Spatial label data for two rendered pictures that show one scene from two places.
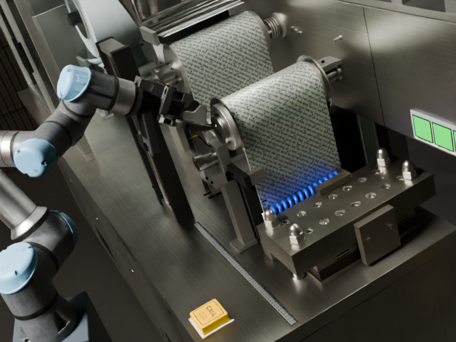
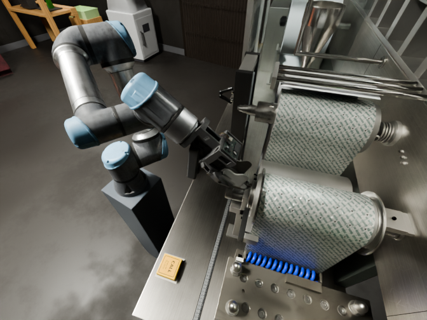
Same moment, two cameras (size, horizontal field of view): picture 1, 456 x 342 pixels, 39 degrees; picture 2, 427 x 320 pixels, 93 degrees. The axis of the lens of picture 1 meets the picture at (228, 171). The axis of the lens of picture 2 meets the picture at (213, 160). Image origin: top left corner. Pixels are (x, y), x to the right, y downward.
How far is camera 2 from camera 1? 1.10 m
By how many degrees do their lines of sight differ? 33
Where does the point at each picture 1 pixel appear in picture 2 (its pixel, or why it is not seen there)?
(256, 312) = (189, 293)
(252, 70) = (330, 155)
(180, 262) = (202, 207)
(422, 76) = not seen: outside the picture
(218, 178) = (234, 209)
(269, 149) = (274, 236)
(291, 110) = (315, 235)
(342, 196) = (296, 303)
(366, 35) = not seen: outside the picture
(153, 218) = not seen: hidden behind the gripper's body
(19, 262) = (113, 157)
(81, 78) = (136, 96)
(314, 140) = (316, 254)
